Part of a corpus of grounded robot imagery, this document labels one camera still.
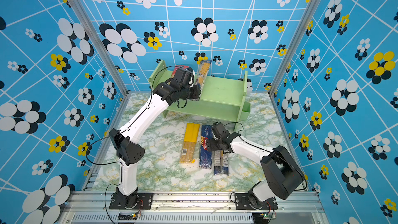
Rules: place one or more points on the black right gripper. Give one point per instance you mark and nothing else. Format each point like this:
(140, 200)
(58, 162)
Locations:
(213, 147)

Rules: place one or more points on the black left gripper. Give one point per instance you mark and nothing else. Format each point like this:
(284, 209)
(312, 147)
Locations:
(197, 92)

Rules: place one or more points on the red spaghetti package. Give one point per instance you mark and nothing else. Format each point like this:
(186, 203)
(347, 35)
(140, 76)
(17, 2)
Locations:
(187, 68)

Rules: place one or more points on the blue yellow spaghetti package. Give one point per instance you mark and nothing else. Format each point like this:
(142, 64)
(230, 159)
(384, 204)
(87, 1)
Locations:
(202, 73)

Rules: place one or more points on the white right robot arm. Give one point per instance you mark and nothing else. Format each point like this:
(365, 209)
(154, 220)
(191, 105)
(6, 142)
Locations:
(282, 174)

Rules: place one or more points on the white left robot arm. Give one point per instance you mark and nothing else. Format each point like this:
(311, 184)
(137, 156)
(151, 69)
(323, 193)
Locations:
(125, 140)

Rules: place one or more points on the clear blue spaghetti package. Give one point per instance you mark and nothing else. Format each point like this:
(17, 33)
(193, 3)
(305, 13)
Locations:
(220, 163)

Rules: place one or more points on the dark blue spaghetti package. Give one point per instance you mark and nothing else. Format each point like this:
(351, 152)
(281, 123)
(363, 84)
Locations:
(205, 153)

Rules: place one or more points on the green plastic hanging bin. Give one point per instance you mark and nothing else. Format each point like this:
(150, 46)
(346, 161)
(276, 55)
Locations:
(246, 110)

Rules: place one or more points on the green wooden shelf unit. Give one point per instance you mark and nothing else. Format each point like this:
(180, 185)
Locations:
(221, 99)

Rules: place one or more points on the right controller board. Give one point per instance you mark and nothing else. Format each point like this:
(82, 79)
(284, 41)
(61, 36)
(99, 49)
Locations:
(260, 218)

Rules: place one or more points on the controller board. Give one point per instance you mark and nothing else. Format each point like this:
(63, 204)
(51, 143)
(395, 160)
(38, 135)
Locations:
(128, 216)
(260, 218)

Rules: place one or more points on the left controller board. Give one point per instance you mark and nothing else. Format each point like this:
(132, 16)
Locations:
(128, 216)

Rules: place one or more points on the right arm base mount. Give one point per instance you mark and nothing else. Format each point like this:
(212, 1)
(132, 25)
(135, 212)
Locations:
(259, 197)

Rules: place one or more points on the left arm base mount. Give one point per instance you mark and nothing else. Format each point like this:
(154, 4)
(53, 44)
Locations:
(136, 200)

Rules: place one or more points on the aluminium corner post left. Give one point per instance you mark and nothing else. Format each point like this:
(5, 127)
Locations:
(84, 19)

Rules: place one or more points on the aluminium corner post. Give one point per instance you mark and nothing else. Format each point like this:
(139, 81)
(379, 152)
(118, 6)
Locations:
(295, 41)
(84, 19)

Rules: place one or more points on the aluminium corner post right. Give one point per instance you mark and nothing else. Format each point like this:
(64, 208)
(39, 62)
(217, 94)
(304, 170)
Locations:
(295, 41)

